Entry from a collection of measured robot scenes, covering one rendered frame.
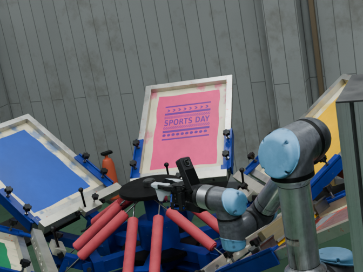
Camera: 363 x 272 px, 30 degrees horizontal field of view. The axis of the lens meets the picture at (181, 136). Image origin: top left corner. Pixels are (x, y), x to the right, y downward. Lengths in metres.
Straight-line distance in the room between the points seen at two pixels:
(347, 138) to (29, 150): 2.93
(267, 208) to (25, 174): 2.19
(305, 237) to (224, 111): 2.48
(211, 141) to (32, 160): 1.07
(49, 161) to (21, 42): 3.49
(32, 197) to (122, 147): 3.40
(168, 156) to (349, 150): 2.69
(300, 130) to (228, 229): 0.42
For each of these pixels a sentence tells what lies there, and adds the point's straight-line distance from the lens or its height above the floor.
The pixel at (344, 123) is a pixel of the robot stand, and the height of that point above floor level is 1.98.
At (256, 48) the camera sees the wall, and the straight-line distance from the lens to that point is 6.37.
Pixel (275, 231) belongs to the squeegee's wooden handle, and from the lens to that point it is 2.76.
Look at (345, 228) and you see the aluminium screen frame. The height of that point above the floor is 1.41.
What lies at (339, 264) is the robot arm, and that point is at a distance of 1.97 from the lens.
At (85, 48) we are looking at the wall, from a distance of 7.08.
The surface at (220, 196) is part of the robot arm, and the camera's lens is 1.99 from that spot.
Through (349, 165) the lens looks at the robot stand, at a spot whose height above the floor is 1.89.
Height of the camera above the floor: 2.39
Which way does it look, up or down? 15 degrees down
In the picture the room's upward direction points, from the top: 10 degrees counter-clockwise
